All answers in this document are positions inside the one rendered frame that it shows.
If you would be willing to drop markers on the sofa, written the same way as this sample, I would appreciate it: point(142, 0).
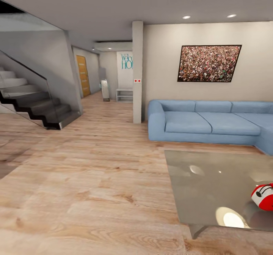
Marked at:
point(238, 123)

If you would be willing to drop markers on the picture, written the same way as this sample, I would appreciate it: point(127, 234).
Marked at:
point(208, 63)

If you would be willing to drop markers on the standing mirror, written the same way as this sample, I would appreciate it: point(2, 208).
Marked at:
point(103, 84)

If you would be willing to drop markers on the coffee table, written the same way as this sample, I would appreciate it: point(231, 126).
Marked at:
point(214, 189)

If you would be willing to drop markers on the radio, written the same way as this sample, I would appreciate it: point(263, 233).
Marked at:
point(263, 197)

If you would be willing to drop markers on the door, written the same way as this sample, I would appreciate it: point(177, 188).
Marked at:
point(83, 75)

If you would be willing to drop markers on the stairs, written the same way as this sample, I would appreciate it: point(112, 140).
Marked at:
point(23, 90)

